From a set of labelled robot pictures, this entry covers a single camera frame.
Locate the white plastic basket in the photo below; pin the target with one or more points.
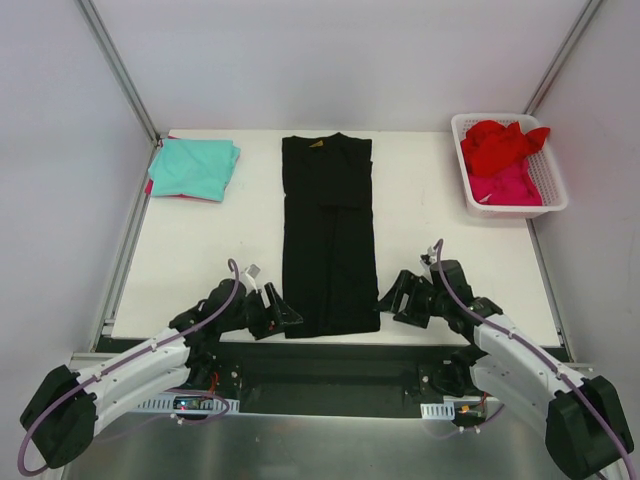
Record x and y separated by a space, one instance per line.
543 171

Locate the magenta t-shirt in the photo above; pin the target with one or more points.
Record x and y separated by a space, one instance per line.
512 186

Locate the black t-shirt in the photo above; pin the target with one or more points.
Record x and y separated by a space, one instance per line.
328 267

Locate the folded teal t-shirt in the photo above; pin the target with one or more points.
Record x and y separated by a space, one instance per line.
224 158

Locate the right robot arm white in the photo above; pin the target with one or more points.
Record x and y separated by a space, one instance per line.
580 419

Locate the aluminium frame post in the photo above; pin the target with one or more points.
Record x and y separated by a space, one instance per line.
108 48
578 29

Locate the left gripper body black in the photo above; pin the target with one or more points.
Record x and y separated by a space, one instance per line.
265 310

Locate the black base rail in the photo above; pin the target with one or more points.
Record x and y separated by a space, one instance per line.
340 380

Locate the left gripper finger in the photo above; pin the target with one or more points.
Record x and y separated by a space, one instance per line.
277 322
277 306

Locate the left aluminium frame post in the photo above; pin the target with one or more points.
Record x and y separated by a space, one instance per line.
108 48

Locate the right aluminium frame post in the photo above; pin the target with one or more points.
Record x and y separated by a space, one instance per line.
578 29

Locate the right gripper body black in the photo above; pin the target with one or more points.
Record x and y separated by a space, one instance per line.
417 301

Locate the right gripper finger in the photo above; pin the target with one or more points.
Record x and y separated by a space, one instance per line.
417 317
400 290

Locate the folded pink t-shirt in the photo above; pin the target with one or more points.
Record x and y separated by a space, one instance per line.
184 168

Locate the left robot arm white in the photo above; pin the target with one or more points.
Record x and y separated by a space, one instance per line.
70 408

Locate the red t-shirt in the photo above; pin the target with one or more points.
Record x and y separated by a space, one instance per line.
490 147

